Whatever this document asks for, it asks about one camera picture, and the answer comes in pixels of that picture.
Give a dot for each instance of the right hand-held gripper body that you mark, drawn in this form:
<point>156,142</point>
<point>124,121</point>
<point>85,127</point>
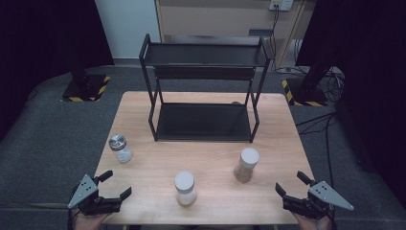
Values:
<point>327,195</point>

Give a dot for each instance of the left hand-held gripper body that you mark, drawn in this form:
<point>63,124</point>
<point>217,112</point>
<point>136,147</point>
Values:
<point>83,191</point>

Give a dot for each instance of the glass jar with metal lid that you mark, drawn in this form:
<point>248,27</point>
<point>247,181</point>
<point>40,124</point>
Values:
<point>120,148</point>

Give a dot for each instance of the white-lid jar of white powder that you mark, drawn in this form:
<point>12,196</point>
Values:
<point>185,188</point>

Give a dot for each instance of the black metal two-tier rack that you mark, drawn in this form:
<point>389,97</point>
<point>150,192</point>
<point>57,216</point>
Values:
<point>204,123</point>

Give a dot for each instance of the person's left hand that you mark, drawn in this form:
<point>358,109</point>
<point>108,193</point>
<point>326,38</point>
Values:
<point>87,222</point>

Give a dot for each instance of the person's right hand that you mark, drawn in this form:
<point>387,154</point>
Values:
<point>314,224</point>

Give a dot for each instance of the white-lid jar of brown powder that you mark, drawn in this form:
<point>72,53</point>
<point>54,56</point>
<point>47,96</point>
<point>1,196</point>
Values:
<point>246,164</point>

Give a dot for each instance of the black stand with striped base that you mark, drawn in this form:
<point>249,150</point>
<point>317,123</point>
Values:
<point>84,87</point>
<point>306,94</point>

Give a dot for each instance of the small dark round knob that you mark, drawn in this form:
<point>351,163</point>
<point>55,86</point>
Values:
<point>236,103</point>

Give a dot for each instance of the dark curtain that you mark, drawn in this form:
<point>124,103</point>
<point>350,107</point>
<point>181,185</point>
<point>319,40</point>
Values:
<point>370,64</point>
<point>38,48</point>

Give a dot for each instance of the grey label on cabinet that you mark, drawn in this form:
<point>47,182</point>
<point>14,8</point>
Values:
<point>260,32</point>

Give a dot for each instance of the beige wooden cabinet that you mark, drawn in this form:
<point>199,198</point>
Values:
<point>217,19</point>

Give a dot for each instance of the white wall power outlet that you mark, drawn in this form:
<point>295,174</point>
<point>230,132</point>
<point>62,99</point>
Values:
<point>281,4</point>

